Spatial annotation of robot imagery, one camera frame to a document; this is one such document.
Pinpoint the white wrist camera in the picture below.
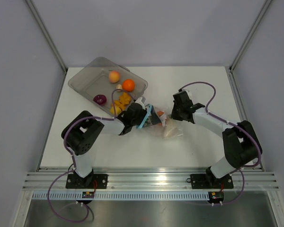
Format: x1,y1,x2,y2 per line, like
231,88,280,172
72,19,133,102
135,96,146,109
178,89,192,97

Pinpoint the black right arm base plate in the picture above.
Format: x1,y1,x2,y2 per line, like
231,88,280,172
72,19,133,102
188,174,234,189

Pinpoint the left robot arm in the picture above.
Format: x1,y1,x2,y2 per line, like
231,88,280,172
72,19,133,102
61,102,164,189

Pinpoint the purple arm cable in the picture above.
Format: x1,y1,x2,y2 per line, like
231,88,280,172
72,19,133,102
47,89,137,223
179,81,262,206

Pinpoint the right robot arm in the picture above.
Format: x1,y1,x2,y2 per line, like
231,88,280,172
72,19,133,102
171,89,262,188

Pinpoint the white slotted cable duct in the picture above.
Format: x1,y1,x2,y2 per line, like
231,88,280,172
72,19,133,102
32,191,209,201

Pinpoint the clear zip top bag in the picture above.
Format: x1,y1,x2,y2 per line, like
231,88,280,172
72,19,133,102
136,104,183,140

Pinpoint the aluminium frame rail right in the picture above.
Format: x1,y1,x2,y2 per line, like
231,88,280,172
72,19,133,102
227,66,266,172

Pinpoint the fake fried chicken piece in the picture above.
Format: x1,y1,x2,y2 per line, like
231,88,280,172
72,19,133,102
114,92,132,110

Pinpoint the orange fake orange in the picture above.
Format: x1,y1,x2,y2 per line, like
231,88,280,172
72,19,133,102
122,79,135,92

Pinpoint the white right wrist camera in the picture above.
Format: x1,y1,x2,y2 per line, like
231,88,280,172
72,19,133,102
178,89,192,97

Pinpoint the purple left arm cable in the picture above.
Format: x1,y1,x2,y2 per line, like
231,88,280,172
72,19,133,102
47,89,137,223

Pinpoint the white fake radish with leaves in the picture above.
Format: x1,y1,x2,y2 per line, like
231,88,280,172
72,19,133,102
163,114,182,139

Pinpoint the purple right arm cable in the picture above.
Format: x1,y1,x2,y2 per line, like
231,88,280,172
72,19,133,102
179,81,262,206

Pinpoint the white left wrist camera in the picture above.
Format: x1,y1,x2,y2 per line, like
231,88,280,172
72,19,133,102
135,96,146,109

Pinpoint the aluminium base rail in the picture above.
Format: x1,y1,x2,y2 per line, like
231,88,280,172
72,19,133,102
22,167,279,191

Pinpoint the orange fake pumpkin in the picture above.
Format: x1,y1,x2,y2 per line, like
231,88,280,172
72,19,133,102
157,111,165,117

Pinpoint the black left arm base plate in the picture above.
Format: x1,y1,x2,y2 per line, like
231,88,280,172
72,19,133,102
65,174,108,189

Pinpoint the purple fake onion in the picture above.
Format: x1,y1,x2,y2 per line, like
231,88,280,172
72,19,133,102
93,94,107,106

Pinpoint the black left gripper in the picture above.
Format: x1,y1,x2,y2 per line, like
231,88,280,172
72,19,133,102
132,105,162,128

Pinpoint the fake peach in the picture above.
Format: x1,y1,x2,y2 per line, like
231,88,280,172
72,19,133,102
108,70,121,83

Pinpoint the beige fake garlic bulb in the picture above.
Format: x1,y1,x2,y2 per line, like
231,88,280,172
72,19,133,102
116,84,123,92

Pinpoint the smoky clear plastic bin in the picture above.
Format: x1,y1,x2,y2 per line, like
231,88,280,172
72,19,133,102
68,57,148,116

